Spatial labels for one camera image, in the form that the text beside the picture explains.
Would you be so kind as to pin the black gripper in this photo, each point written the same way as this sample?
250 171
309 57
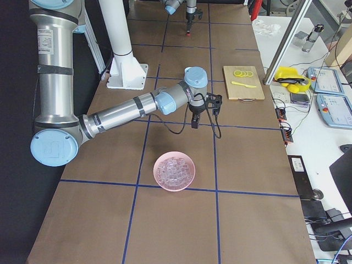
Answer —
196 110
190 14

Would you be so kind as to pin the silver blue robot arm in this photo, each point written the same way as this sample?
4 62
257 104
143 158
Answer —
62 125
171 6

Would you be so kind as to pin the pink bowl of ice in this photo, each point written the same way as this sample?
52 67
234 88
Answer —
174 171

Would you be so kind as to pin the wooden cutting board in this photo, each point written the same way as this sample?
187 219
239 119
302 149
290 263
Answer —
235 92

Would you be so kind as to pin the yellow plastic knife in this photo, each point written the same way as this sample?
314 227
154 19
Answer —
242 84

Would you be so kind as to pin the crumpled clear plastic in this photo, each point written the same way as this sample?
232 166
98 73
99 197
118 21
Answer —
261 28

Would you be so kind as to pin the white pillar with base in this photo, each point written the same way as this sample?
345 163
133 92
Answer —
125 72

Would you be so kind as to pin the black orange connector strip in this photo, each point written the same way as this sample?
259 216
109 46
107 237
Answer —
286 134
281 114

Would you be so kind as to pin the yellow cloth toy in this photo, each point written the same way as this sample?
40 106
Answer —
292 80

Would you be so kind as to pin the clear water bottle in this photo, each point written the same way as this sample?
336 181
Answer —
312 37

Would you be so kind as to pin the upper teach pendant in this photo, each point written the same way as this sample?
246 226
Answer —
325 80

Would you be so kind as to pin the teach pendant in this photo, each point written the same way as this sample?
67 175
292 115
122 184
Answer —
335 110
325 80

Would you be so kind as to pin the lower teach pendant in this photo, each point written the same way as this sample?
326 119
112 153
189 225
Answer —
335 110

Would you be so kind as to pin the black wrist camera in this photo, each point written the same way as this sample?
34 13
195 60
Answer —
214 102

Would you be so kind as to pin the aluminium frame post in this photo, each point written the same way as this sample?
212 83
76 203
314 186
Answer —
287 38

